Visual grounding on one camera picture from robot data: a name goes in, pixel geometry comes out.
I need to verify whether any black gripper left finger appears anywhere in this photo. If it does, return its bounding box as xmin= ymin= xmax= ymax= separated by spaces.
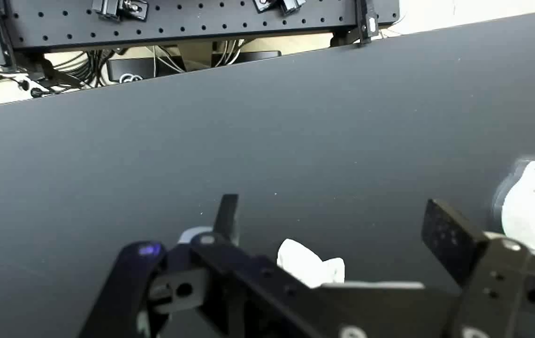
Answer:
xmin=78 ymin=193 xmax=344 ymax=338

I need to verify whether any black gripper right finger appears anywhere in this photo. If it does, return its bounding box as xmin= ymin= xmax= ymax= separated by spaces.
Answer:
xmin=421 ymin=197 xmax=535 ymax=338

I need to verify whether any white cloth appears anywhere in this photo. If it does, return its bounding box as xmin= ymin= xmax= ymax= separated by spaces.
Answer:
xmin=277 ymin=237 xmax=350 ymax=291

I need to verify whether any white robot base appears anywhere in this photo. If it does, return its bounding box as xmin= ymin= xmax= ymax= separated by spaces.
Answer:
xmin=491 ymin=156 xmax=535 ymax=259

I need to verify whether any black box with white logo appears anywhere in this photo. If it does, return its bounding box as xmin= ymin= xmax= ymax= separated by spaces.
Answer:
xmin=108 ymin=56 xmax=158 ymax=86

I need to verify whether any black perforated board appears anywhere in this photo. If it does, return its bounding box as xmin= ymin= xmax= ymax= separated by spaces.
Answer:
xmin=0 ymin=0 xmax=402 ymax=55

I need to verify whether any black clamp on board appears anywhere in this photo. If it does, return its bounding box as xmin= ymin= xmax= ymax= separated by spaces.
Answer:
xmin=252 ymin=0 xmax=308 ymax=15
xmin=93 ymin=0 xmax=151 ymax=23

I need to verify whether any white cable bundle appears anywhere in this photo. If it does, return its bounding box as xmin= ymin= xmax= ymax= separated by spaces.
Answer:
xmin=147 ymin=38 xmax=252 ymax=75

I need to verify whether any black cable bundle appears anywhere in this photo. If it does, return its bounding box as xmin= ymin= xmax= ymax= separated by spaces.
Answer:
xmin=0 ymin=47 xmax=117 ymax=109

